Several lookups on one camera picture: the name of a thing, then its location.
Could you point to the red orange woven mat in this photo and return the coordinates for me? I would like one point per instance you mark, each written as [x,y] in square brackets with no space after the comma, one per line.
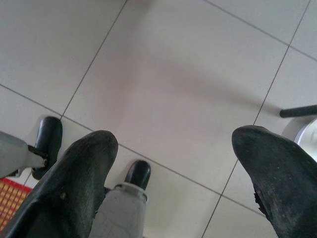
[10,198]

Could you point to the black robot right foot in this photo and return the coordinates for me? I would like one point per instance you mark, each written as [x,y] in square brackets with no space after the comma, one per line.
[137,173]

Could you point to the grey robot right leg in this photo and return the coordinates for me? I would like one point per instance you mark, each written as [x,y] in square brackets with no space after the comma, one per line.
[121,213]

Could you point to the black folding table leg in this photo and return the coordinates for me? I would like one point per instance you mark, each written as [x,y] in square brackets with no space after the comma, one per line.
[299,111]

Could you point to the grey robot left leg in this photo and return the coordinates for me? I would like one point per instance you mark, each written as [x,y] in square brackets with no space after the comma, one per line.
[12,151]

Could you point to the grey robot leg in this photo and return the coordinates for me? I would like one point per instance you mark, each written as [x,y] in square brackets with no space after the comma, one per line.
[121,213]
[12,151]

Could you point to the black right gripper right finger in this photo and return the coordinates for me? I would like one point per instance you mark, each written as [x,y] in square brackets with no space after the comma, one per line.
[282,188]

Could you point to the black robot left foot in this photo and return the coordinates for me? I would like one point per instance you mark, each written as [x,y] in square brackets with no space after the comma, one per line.
[48,134]

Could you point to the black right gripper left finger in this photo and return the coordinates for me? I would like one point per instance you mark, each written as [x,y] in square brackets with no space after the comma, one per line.
[64,188]

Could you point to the black robot foot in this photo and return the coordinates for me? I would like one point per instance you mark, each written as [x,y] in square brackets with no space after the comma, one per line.
[137,173]
[48,134]

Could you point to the white round plastic object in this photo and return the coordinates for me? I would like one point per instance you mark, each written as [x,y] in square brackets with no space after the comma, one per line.
[307,134]

